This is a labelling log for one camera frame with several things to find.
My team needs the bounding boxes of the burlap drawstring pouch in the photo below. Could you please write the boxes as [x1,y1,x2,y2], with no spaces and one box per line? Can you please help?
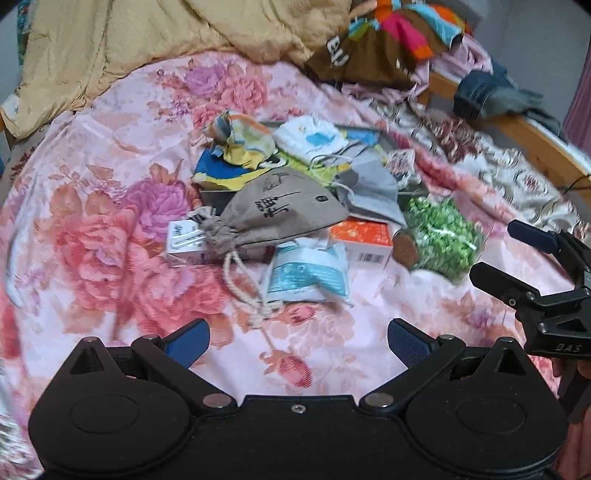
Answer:
[194,167,349,328]

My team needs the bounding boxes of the blue jeans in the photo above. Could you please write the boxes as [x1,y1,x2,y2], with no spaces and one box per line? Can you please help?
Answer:
[452,62,566,134]

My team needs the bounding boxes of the purple curtain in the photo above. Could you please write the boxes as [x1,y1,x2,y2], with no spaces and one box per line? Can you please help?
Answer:
[561,46,591,148]

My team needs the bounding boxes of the grey tray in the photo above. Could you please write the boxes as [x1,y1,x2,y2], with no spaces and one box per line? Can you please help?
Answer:
[191,121,428,208]

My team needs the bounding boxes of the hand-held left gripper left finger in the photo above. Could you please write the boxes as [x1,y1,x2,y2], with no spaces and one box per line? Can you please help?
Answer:
[58,318,237,415]

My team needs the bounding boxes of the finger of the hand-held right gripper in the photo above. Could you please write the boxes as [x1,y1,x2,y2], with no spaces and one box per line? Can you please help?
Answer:
[507,220,591,289]
[468,261,541,311]

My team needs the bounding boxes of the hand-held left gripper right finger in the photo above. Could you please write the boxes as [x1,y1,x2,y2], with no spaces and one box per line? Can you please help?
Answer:
[359,318,540,415]

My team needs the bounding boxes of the person's right forearm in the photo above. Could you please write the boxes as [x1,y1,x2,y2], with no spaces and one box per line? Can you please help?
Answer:
[556,406,591,480]

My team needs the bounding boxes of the pink floral bedsheet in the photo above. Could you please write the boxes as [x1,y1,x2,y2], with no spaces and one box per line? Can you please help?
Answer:
[0,51,578,462]

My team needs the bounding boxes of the blue white wipes packet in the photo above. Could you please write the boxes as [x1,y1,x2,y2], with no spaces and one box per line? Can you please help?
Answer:
[265,240,354,308]

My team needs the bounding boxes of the wall poster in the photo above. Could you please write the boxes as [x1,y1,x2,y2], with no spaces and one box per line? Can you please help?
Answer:
[16,0,34,61]

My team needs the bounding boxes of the orange white box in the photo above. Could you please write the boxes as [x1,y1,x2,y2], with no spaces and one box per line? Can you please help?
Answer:
[329,217,395,268]

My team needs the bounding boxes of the black cable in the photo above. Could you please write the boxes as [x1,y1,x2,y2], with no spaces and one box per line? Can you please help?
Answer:
[561,173,591,195]

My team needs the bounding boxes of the brown colourful striped sweater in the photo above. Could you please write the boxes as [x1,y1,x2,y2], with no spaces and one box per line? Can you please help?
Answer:
[305,0,472,90]

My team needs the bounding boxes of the grey face mask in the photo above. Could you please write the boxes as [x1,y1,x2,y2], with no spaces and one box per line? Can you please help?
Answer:
[310,148,407,227]

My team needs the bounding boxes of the yellow quilt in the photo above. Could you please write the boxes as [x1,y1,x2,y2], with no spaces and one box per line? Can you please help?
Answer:
[0,0,352,139]

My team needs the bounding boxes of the striped sock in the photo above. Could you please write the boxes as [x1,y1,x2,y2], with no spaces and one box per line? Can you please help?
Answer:
[203,111,278,169]

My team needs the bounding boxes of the wooden bed frame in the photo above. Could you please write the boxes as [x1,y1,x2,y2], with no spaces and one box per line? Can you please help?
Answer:
[418,69,591,185]

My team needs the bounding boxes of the small white box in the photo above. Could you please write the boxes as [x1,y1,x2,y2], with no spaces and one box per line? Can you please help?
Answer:
[167,217,208,268]

